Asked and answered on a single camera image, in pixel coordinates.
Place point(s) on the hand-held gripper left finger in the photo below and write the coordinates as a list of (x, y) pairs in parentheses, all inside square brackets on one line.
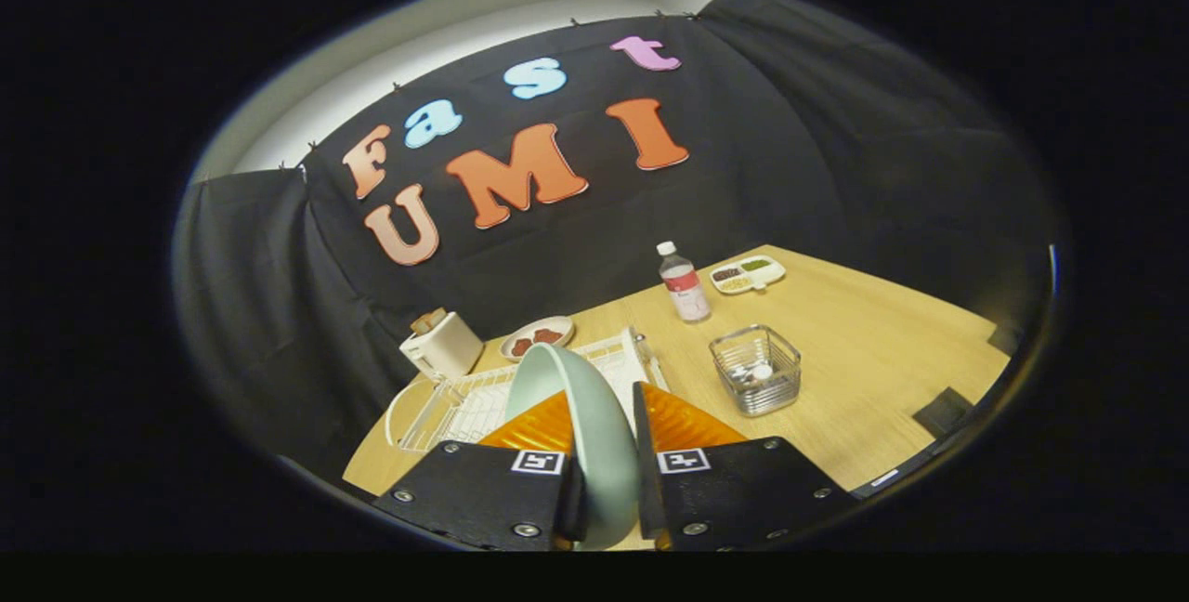
[(492, 500)]

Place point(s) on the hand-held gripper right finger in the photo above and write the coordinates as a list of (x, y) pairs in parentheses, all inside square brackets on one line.
[(725, 500)]

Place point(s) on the pale green plate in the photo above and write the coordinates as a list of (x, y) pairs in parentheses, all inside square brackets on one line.
[(604, 453)]

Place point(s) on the spoon with white knob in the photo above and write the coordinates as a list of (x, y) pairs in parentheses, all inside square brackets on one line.
[(762, 372)]

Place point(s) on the small white plate with food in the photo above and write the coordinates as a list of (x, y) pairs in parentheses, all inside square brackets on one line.
[(539, 338)]

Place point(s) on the white toaster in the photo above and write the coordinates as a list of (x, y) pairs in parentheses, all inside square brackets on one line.
[(446, 346)]

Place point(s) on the brown toast slices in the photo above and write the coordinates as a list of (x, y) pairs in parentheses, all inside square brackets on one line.
[(429, 321)]

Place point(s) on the clear bottle with red label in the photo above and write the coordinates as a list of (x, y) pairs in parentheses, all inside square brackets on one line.
[(687, 291)]

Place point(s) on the white divided snack tray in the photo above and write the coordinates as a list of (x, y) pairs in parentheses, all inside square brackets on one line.
[(748, 276)]

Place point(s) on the black backdrop cloth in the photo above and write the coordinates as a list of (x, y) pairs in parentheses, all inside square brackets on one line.
[(790, 147)]

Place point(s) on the black bracket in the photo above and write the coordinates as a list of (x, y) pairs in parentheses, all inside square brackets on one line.
[(943, 412), (1005, 339)]

